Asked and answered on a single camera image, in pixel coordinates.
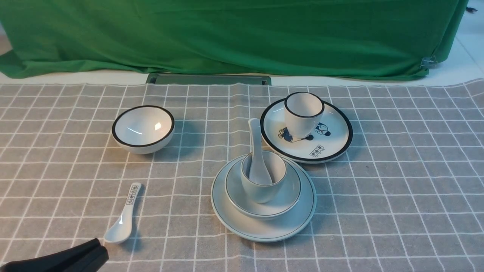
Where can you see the thin rimmed white bowl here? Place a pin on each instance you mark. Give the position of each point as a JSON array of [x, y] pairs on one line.
[[284, 200]]

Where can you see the thin rimmed white plate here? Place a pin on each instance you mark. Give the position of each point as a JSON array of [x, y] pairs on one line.
[[268, 230]]

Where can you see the green backdrop cloth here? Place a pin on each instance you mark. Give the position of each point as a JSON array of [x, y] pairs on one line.
[[355, 39]]

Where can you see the silver cloth clip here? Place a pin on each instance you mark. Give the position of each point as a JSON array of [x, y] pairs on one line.
[[429, 63]]

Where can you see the grey checked tablecloth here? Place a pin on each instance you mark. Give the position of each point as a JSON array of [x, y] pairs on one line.
[[406, 196]]

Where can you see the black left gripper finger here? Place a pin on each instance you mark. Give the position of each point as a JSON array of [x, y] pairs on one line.
[[42, 263]]

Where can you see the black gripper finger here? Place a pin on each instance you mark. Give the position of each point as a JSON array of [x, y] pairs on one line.
[[80, 260]]

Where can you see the plain white spoon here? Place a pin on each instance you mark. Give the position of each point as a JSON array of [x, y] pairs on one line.
[[258, 172]]

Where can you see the black rimmed cartoon plate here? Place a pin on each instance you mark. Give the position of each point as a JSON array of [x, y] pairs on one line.
[[330, 139]]

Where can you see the black rimmed white bowl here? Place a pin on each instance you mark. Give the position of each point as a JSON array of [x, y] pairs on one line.
[[144, 129]]

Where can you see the thin rimmed white cup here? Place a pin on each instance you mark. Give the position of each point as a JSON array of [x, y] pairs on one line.
[[262, 193]]

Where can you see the white spoon with characters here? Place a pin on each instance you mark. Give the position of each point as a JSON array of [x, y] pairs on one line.
[[122, 228]]

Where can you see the black rimmed white cup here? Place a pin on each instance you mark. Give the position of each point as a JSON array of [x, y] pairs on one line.
[[303, 111]]

